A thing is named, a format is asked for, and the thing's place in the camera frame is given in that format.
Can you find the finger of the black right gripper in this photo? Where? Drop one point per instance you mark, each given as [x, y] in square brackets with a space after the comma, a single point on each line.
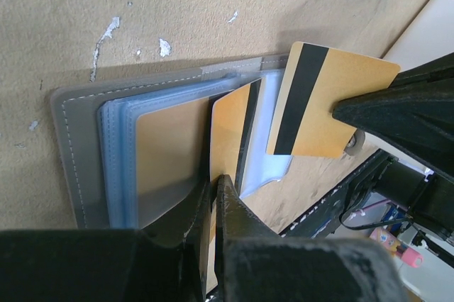
[414, 115]

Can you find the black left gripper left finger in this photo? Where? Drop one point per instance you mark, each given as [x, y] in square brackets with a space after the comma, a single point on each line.
[166, 261]

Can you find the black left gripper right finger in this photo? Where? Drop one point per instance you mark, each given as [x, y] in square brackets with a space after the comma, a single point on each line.
[253, 263]

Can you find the grey card holder wallet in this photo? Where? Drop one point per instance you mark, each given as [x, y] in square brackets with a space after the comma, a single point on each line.
[132, 149]

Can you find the yellow credit card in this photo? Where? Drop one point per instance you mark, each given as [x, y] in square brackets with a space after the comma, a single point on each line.
[168, 152]
[232, 121]

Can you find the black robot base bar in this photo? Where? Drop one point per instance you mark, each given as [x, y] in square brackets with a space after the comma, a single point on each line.
[327, 214]

